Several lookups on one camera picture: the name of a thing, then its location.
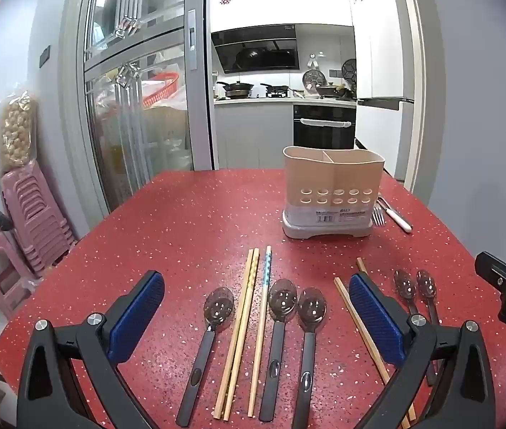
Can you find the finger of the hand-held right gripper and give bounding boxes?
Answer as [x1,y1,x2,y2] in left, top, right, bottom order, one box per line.
[475,251,506,294]

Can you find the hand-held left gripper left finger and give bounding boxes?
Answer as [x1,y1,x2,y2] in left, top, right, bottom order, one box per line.
[17,270,165,429]

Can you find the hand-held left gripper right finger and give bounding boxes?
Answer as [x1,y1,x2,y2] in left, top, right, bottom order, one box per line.
[349,273,496,429]

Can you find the clear spoon with grey handle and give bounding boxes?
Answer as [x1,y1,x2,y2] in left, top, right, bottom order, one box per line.
[176,286,235,427]
[393,269,420,318]
[415,269,444,387]
[291,287,327,429]
[259,278,298,421]

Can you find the blue-patterned wooden chopstick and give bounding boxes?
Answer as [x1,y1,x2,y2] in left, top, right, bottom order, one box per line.
[247,245,273,417]

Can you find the beige cutlery holder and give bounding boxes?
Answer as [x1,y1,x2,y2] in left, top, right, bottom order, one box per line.
[282,145,385,240]

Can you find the metal fork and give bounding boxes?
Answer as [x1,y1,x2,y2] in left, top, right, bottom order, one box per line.
[371,197,388,227]

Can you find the stack of pink stools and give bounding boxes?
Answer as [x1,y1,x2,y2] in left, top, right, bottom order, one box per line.
[1,161,77,278]

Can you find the black built-in oven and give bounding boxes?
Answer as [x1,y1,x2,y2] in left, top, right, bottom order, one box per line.
[293,104,356,150]

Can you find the glass sliding door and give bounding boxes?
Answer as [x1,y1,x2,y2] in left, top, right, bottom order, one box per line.
[63,0,213,213]

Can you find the white kitchen counter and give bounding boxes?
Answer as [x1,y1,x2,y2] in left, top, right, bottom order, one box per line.
[213,96,356,171]

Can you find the bag of round nuts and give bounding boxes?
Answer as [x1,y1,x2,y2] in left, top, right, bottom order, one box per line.
[0,89,39,173]

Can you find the red plastic basket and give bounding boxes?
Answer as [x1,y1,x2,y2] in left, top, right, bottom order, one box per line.
[141,71,180,108]

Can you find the wok with food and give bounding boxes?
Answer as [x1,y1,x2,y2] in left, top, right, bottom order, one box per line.
[316,81,353,99]

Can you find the white refrigerator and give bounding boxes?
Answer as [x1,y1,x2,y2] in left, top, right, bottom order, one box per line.
[345,0,415,179]

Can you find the black wok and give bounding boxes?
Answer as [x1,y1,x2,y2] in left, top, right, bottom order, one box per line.
[216,80,254,98]

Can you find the small grey desk fan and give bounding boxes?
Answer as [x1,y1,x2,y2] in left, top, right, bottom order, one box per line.
[302,69,325,97]

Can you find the black round fan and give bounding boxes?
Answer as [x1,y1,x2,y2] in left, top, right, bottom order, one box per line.
[341,58,357,88]

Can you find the black frying pan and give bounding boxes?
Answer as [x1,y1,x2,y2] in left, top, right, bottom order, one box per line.
[259,83,290,98]

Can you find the black range hood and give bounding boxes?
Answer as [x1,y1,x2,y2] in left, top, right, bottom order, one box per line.
[212,24,299,73]

